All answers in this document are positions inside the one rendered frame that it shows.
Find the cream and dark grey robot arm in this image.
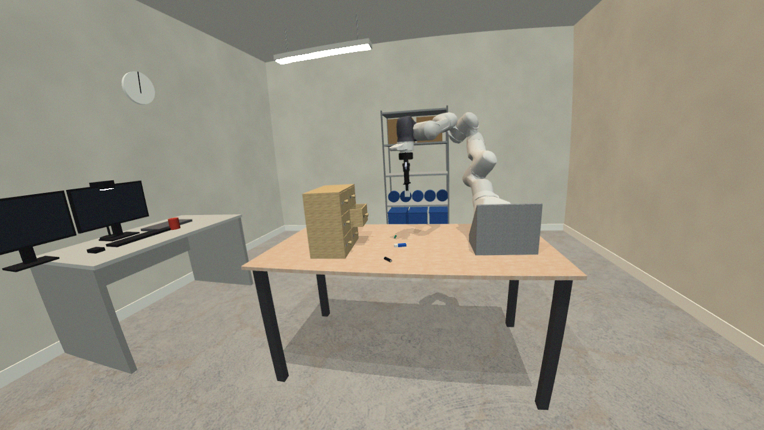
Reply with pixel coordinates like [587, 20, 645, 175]
[389, 112, 511, 215]

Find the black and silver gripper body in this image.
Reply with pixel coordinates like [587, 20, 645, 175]
[399, 152, 413, 165]

